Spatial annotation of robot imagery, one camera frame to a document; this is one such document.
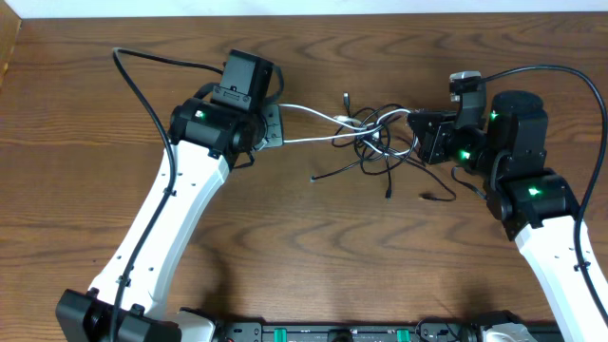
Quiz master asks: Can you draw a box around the black USB-A cable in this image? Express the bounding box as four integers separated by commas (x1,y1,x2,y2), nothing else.
310,92,457,202

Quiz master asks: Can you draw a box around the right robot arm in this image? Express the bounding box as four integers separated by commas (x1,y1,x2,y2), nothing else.
408,90,607,341

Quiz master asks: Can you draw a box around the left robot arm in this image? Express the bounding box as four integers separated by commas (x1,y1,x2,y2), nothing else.
55,49,283,341

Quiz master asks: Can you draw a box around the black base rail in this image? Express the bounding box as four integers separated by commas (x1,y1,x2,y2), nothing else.
222,321,571,342

